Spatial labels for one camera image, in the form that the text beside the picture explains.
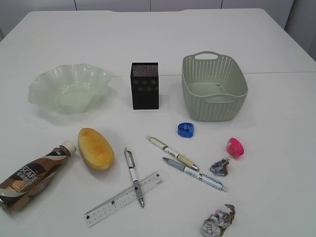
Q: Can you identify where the yellow bread loaf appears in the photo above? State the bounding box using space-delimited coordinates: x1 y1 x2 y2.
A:
78 128 115 171

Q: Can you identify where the small paper ball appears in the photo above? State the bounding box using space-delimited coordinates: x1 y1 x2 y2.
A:
210 158 230 177

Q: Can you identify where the pink pencil sharpener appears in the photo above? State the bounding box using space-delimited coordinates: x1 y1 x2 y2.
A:
226 138 244 158

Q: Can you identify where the large paper ball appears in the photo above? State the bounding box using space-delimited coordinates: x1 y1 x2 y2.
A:
200 204 236 237

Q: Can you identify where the brown coffee bottle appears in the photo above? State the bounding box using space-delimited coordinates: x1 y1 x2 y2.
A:
0 141 76 213

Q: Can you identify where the beige grip pen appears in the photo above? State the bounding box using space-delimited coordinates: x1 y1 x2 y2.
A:
146 136 199 171

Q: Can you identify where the blue pencil sharpener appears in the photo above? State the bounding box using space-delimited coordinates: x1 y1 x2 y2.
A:
177 122 195 138

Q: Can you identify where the black mesh pen holder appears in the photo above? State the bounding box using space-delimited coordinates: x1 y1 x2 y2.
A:
130 62 159 110

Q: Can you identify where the white grey pen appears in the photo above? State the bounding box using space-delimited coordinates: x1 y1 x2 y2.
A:
124 147 145 208

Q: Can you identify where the green plastic basket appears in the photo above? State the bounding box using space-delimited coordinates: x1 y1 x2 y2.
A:
182 51 248 121

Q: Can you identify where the light blue pen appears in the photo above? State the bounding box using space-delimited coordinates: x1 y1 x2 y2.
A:
162 157 228 192

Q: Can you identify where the translucent green wavy bowl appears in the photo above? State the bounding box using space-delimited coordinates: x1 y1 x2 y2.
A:
28 64 111 114

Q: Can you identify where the clear plastic ruler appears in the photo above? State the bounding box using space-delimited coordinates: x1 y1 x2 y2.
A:
84 171 164 228

